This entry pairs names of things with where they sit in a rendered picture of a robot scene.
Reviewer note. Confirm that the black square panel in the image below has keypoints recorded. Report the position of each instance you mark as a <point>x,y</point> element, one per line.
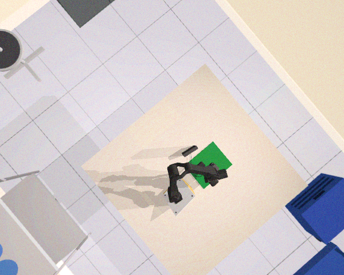
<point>189,151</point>

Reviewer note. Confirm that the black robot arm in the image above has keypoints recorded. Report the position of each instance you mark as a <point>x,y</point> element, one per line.
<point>210,172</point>

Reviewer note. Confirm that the green circuit board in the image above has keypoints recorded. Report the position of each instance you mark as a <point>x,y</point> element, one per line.
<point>211,154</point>

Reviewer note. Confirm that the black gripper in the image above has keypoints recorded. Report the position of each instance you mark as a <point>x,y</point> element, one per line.
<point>215,182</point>

